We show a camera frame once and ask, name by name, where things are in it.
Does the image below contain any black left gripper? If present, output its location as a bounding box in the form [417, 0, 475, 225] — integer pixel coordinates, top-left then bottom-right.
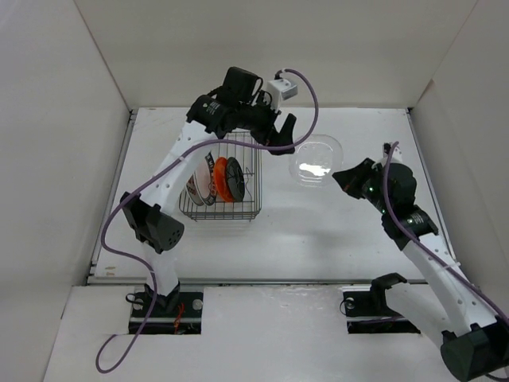
[237, 91, 295, 155]

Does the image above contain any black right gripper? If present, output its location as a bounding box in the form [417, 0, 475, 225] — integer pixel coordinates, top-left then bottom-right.
[332, 158, 391, 215]

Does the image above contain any clear glass plate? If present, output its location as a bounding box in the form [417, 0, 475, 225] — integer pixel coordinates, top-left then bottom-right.
[289, 134, 344, 187]

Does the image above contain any black plate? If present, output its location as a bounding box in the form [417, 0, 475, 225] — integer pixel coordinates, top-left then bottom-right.
[226, 157, 245, 202]

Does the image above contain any orange plastic plate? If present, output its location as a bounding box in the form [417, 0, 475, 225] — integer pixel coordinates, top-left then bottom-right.
[213, 157, 235, 203]

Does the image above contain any white plate with dark rim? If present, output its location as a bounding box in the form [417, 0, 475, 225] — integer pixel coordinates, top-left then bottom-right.
[194, 152, 217, 206]

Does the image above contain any white plate with red characters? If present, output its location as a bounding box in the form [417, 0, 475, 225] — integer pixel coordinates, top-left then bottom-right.
[185, 177, 204, 206]

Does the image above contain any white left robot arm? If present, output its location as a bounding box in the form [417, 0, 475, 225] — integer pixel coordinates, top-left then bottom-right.
[120, 67, 297, 255]

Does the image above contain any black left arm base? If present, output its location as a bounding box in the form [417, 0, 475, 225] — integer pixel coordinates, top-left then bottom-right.
[126, 290, 204, 335]

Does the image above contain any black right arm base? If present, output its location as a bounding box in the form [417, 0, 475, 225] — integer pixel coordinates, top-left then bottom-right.
[340, 273, 421, 334]

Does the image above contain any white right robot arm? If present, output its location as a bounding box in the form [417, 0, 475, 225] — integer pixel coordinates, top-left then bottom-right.
[332, 158, 508, 381]

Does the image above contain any grey wire dish rack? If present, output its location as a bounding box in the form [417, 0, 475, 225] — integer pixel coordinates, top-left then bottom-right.
[178, 142, 262, 220]

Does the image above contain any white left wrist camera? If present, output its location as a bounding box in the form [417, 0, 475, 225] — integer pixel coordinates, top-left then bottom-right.
[266, 78, 298, 111]

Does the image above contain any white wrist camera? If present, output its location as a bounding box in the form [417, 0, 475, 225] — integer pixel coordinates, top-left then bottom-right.
[266, 78, 298, 111]
[382, 142, 403, 165]

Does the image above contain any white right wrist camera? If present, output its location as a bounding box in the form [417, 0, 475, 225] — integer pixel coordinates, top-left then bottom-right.
[382, 142, 403, 165]

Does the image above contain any aluminium table edge rail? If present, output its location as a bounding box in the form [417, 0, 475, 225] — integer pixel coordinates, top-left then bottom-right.
[85, 276, 430, 287]

